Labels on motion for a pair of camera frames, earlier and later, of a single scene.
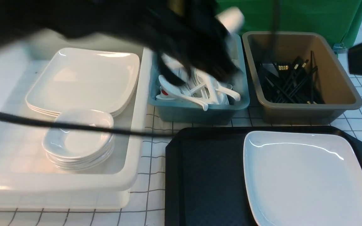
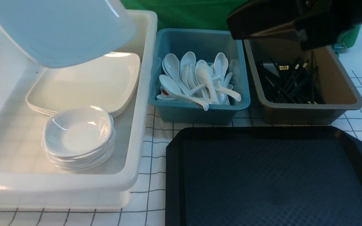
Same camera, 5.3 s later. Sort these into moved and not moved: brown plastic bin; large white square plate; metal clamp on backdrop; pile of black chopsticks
Moved: large white square plate
Not moved: pile of black chopsticks; brown plastic bin; metal clamp on backdrop
